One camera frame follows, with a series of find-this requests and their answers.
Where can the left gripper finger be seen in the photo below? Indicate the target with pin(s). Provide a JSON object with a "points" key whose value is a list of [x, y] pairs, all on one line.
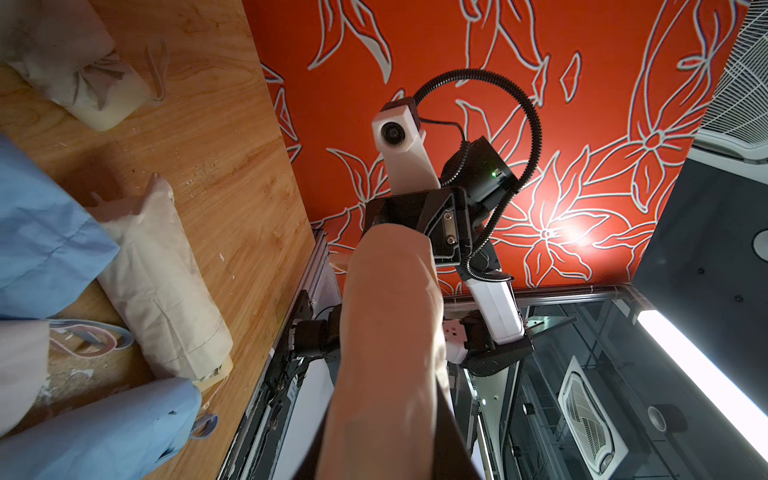
{"points": [[450, 459]]}

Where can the beige umbrella back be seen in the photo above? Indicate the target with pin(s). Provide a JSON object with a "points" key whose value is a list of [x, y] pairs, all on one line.
{"points": [[382, 416]]}

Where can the pink umbrella near case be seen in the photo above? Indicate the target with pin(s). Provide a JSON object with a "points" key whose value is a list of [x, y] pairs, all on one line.
{"points": [[24, 361]]}

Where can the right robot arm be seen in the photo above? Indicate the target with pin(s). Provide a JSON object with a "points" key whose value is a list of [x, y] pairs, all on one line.
{"points": [[494, 337]]}

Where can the blue umbrella back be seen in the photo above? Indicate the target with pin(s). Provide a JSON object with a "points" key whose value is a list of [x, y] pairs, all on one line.
{"points": [[51, 247]]}

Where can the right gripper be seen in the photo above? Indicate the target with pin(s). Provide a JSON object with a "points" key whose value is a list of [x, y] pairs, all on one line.
{"points": [[442, 215]]}

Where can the blue umbrella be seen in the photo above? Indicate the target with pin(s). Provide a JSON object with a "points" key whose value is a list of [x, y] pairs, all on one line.
{"points": [[51, 247], [124, 436]]}

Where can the beige umbrella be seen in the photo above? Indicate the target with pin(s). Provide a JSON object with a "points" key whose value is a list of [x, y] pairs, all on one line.
{"points": [[155, 285], [382, 416], [64, 51]]}

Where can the blue umbrella front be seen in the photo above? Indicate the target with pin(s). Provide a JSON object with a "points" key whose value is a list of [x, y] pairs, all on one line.
{"points": [[124, 436]]}

